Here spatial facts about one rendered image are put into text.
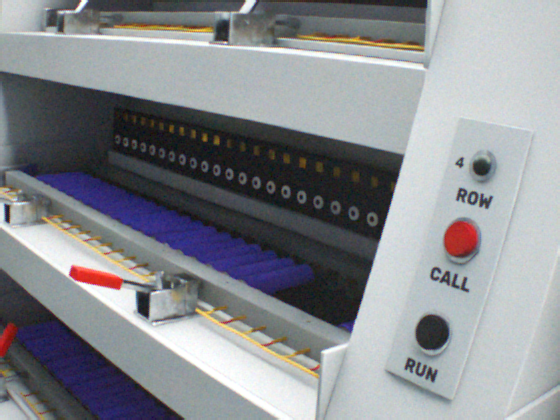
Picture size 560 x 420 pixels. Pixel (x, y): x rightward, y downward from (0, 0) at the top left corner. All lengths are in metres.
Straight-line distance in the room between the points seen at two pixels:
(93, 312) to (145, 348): 0.08
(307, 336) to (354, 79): 0.16
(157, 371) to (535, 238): 0.28
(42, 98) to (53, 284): 0.34
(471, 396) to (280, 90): 0.22
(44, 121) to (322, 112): 0.54
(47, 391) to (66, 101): 0.36
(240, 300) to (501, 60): 0.25
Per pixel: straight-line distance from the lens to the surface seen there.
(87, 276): 0.47
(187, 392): 0.47
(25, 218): 0.73
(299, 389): 0.43
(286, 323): 0.46
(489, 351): 0.32
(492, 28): 0.35
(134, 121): 0.86
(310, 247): 0.61
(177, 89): 0.53
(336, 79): 0.41
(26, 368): 0.80
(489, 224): 0.32
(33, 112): 0.90
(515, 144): 0.33
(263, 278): 0.54
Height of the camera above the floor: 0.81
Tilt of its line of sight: 2 degrees down
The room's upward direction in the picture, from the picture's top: 16 degrees clockwise
